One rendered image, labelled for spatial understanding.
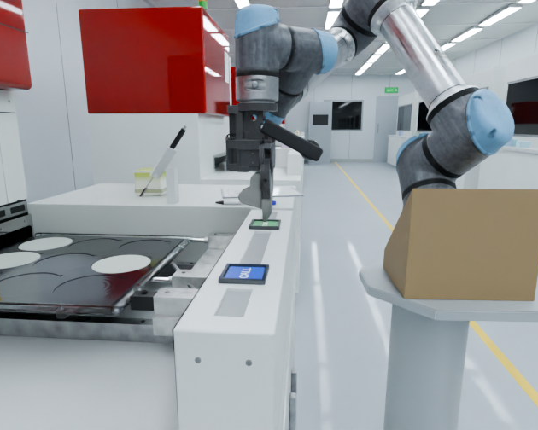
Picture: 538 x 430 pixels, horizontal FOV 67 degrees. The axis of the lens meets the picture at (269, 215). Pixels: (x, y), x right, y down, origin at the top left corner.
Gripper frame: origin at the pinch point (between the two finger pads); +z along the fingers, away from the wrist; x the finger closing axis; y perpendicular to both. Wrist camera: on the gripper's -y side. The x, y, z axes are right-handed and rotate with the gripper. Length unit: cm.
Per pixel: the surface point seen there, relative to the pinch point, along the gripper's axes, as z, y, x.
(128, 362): 16.1, 17.5, 24.2
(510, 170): 35, -256, -443
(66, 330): 14.7, 29.7, 19.0
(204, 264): 10.1, 12.6, -0.4
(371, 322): 98, -48, -154
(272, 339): 2.8, -3.9, 40.0
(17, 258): 8.2, 47.1, 4.9
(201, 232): 7.7, 17.0, -15.0
